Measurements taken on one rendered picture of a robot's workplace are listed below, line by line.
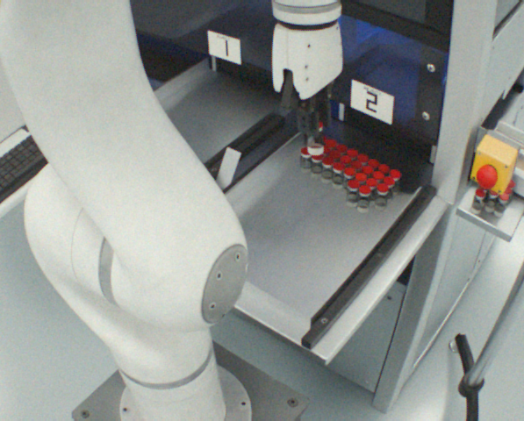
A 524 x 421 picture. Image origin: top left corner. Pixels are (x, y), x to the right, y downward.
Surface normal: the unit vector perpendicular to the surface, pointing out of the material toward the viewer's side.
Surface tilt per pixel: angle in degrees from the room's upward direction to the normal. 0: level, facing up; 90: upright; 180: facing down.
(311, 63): 86
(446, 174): 90
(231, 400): 0
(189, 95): 0
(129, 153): 77
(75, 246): 57
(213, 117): 0
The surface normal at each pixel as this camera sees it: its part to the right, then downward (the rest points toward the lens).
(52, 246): -0.48, 0.33
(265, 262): -0.03, -0.71
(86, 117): 0.37, 0.69
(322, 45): 0.78, 0.38
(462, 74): -0.61, 0.57
